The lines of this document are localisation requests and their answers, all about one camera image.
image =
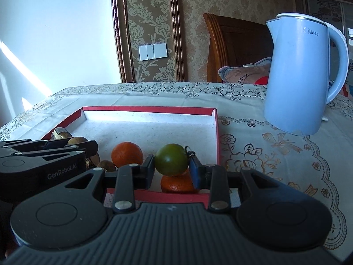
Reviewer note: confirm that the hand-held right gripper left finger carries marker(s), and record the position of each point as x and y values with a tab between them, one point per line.
149	172

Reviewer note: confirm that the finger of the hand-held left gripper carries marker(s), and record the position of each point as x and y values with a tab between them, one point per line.
82	146

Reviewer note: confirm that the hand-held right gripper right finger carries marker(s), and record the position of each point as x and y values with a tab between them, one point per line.
195	174

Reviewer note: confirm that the brown longan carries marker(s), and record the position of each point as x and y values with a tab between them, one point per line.
107	166
75	140

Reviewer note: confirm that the orange mandarin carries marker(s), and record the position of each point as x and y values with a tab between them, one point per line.
126	154
176	185

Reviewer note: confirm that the green tomato with stem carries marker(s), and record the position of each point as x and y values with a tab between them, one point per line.
171	160

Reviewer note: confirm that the dark wood log pieces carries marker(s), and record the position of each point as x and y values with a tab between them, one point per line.
61	134

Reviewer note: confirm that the red cardboard box tray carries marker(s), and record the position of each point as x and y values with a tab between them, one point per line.
151	127

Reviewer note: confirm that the patterned pillow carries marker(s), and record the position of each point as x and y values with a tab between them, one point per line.
242	73

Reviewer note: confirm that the light blue electric kettle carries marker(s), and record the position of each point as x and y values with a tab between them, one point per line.
297	82

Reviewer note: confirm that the patterned wardrobe door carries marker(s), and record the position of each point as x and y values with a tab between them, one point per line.
328	11

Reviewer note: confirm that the white wall light switch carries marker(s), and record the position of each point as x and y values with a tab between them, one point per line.
153	52

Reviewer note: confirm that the ornate wooden wall frame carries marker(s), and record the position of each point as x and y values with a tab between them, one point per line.
149	13

